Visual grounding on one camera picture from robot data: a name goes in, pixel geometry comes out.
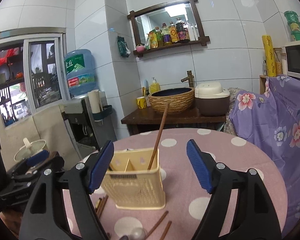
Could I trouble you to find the black patterned chopstick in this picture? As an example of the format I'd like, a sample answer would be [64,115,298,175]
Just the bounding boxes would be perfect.
[95,198,103,212]

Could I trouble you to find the dark wooden chopstick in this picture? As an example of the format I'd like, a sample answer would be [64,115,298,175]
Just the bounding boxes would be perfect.
[96,195,108,218]
[95,197,106,217]

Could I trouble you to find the cream pot with lid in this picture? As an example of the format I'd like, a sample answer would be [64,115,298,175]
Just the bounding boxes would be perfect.
[14,138,49,162]

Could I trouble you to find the grey water dispenser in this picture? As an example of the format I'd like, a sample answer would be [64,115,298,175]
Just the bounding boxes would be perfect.
[62,95,117,158]

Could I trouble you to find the pink polka dot tablecloth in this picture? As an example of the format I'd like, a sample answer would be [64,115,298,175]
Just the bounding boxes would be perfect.
[101,128,288,239]

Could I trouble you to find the white paper cup stack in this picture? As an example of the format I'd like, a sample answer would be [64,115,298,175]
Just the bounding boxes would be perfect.
[88,89,103,114]

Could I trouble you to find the cream plastic utensil holder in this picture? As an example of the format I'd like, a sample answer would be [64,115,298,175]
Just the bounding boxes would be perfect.
[101,148,166,210]

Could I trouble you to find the purple floral cloth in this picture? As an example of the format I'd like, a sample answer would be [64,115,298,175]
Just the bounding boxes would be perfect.
[229,75,300,235]

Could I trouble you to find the blue water jug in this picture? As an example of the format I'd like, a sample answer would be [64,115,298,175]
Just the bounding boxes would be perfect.
[64,49,98,96]

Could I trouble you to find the dark wooden counter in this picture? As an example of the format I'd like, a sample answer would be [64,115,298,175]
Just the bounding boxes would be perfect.
[121,107,226,135]

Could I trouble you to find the yellow mug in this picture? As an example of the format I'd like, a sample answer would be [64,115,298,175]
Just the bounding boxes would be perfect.
[136,96,147,109]

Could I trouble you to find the brown white rice cooker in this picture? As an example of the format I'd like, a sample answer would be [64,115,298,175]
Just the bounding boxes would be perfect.
[194,81,230,116]

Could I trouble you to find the yellow soap bottle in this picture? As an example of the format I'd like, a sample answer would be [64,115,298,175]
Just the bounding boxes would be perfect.
[149,77,160,94]

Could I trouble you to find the green hanging packet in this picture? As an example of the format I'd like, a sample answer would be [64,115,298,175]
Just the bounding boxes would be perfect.
[117,36,131,58]

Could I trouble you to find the woven basin sink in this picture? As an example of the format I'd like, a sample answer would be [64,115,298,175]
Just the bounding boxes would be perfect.
[148,87,194,114]

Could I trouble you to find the yellow roll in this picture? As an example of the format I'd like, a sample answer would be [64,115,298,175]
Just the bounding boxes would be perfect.
[262,35,277,77]

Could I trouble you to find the bamboo style faucet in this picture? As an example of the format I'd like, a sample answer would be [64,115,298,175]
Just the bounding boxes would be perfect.
[181,70,194,88]

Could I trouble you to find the white microwave oven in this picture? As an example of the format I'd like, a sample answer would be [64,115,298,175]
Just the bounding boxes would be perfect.
[284,41,300,79]

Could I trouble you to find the yellow oil bottle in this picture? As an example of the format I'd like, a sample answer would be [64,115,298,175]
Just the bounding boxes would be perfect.
[169,22,179,43]

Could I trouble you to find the green instant noodle cups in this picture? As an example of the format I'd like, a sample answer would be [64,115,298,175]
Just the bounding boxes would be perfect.
[284,11,300,41]

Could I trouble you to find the dark soy sauce bottle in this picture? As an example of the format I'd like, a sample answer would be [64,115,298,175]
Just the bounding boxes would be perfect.
[175,18,190,42]

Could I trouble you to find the wooden framed mirror shelf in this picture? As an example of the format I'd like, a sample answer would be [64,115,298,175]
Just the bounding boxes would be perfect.
[127,0,210,57]

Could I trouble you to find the window with frame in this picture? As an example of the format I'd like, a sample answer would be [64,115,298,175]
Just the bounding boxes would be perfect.
[0,27,70,127]

